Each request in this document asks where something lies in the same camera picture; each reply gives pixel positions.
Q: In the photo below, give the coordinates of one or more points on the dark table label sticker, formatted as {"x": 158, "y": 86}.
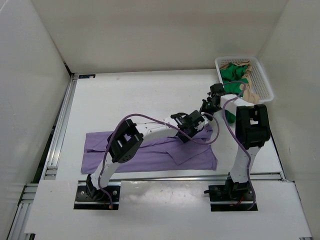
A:
{"x": 86, "y": 76}

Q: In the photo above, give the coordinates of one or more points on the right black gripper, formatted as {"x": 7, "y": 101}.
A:
{"x": 205, "y": 102}

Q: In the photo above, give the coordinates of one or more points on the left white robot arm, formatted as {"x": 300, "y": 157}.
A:
{"x": 127, "y": 138}

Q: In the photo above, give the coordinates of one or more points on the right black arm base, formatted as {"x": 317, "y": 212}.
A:
{"x": 232, "y": 197}

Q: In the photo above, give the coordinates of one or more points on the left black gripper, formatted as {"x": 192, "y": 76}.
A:
{"x": 183, "y": 139}

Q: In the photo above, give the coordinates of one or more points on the beige t shirt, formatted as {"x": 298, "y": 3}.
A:
{"x": 246, "y": 88}

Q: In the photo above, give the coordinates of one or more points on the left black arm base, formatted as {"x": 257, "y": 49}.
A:
{"x": 89, "y": 198}

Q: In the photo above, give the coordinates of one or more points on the purple t shirt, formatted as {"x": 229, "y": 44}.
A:
{"x": 162, "y": 154}

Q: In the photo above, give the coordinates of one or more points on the aluminium frame rail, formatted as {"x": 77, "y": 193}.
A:
{"x": 50, "y": 167}

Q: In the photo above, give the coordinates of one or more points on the white plastic basket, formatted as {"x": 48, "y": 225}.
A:
{"x": 260, "y": 82}

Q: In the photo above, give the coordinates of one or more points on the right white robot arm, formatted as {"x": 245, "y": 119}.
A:
{"x": 247, "y": 123}

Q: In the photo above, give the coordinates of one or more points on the green t shirt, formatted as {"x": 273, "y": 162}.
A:
{"x": 231, "y": 75}

